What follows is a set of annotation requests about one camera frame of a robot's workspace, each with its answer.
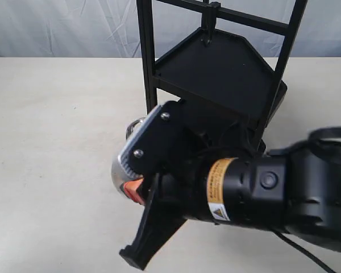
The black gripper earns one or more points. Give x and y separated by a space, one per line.
182 178

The stainless steel mug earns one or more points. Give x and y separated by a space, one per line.
117 175

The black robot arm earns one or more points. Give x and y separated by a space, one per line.
295 190

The black two-tier rack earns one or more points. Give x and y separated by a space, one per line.
229 75

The black hanging hook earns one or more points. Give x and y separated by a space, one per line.
210 17

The white backdrop cloth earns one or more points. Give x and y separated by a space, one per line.
110 28

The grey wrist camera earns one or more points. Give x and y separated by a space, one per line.
130 145

